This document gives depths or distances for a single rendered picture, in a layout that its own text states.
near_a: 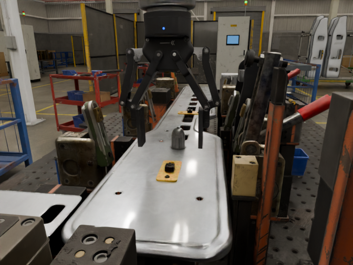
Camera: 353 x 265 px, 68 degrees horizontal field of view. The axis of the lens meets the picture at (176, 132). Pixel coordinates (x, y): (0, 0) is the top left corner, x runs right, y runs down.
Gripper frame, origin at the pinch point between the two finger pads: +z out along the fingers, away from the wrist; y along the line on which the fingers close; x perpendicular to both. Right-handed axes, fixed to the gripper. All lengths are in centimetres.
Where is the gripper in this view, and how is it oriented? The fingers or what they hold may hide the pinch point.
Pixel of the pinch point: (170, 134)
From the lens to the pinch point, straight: 47.7
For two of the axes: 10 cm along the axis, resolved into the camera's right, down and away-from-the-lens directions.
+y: -9.9, -0.2, 1.3
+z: 0.2, 9.5, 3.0
